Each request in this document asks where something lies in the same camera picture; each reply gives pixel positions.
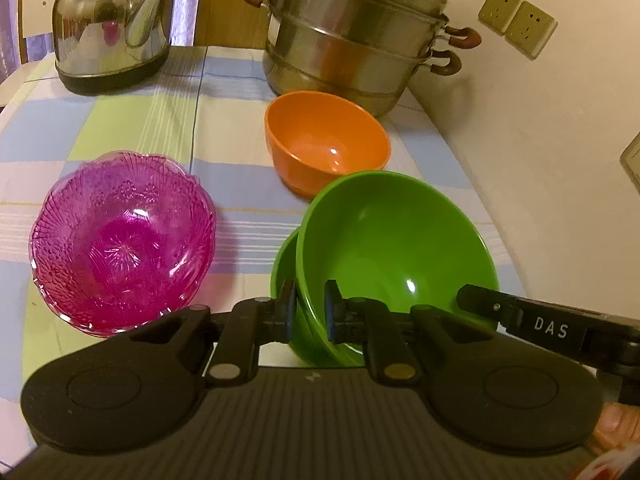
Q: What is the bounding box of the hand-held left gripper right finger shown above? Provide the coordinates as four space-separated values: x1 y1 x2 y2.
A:
323 280 483 387

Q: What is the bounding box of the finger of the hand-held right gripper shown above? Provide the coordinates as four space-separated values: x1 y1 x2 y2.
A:
456 284 521 333

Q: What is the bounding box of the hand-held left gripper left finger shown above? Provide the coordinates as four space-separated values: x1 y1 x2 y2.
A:
134 280 299 387

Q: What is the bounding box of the green plastic bowl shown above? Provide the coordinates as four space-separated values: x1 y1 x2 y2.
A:
295 171 500 361
270 227 368 368

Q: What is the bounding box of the pink transparent plate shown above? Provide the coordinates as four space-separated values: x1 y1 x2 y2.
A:
35 260 206 339
30 150 217 313
31 240 213 328

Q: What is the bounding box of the person's right hand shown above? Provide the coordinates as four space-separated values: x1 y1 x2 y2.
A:
590 401 640 458

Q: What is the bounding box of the orange plastic bowl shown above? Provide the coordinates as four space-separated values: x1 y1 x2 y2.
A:
264 91 392 200

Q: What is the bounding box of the checked pastel tablecloth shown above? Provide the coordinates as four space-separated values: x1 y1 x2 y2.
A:
0 45 523 461

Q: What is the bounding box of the stainless steel steamer pot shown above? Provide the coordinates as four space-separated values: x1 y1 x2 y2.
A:
240 0 482 118

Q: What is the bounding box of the stainless steel kettle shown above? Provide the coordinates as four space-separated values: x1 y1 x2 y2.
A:
52 0 177 97

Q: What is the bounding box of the large beige wall socket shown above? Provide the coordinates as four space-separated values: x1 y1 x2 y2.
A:
620 132 640 193

